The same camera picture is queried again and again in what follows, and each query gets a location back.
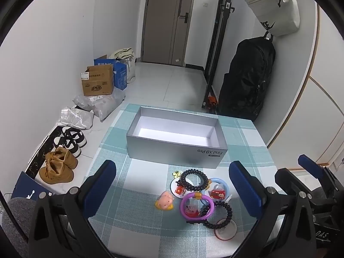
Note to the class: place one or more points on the silver plastic mailer bag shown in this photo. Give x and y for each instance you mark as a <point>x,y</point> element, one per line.
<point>75,118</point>

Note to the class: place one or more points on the brown cardboard carton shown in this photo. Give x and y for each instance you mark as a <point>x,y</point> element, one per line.
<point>98,83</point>

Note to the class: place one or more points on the black backpack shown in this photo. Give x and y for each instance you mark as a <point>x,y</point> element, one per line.
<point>247,80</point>

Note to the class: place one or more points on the red-rimmed round badge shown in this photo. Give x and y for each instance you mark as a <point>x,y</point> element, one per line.
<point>225,234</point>

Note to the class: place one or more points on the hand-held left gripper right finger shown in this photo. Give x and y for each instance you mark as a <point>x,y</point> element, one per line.
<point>245,190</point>

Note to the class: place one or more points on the teal checkered tablecloth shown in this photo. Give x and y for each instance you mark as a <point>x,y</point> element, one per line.
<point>134,207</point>

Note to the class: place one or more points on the pink pig toy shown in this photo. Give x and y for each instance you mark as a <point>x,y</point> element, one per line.
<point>164,201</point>

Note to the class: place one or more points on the grey plastic mailer bag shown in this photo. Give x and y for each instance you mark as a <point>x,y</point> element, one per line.
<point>107,104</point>

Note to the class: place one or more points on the small yellow flower clip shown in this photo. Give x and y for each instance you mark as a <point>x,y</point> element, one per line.
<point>176,174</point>

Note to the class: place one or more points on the white round badge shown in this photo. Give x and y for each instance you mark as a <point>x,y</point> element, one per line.
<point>176,190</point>

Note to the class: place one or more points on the brown boot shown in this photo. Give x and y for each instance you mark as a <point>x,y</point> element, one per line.
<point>55,173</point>
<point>65,157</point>

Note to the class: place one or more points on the small orange object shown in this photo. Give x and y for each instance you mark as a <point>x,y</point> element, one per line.
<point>212,100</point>

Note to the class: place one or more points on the black and white sneaker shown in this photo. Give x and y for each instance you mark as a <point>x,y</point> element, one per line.
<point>67,146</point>
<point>75,135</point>

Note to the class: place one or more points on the dark blue paper bag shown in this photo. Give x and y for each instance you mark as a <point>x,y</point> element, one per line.
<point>27,186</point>

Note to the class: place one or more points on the silver cardboard box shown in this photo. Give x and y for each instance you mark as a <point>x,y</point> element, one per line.
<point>166,153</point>

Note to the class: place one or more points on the white cloth bag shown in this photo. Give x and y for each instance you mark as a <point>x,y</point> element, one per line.
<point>123,53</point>

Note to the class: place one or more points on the blue carton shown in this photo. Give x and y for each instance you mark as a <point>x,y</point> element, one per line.
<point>121,78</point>

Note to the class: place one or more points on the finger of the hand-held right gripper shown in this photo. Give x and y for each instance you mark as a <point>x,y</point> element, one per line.
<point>285,178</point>
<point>309,164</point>

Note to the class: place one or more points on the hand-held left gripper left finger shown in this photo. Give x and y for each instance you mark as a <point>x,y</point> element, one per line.
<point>100,190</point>

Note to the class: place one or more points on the brown door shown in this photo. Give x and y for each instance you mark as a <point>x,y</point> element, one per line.
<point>164,21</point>

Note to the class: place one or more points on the white tote bag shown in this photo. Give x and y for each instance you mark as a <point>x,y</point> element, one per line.
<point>276,8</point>

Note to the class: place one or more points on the black door lock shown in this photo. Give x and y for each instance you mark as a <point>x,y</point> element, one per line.
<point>184,17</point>

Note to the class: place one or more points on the grey stool cushion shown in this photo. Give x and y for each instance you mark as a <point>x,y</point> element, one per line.
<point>20,217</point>

